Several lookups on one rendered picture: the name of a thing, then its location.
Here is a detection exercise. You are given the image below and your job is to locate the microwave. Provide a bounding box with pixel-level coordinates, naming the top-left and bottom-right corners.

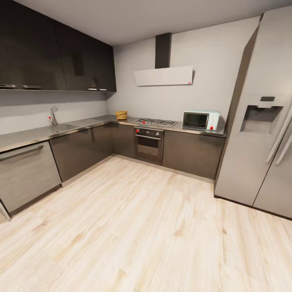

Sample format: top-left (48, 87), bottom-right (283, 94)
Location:
top-left (182, 109), bottom-right (220, 131)

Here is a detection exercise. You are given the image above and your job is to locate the popcorn bag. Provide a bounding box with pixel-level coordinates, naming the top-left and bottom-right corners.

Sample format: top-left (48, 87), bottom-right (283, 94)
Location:
top-left (116, 111), bottom-right (127, 120)

